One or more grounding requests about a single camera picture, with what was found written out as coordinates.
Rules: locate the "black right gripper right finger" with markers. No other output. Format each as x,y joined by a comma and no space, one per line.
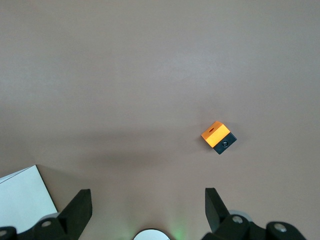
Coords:
220,220

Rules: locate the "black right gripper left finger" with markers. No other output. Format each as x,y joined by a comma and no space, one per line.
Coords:
72,215

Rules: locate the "white drawer cabinet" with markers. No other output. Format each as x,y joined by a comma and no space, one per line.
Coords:
22,195

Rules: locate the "orange and black box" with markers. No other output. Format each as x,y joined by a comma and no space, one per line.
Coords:
216,136

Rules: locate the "brown table mat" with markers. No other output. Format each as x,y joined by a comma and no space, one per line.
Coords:
125,75

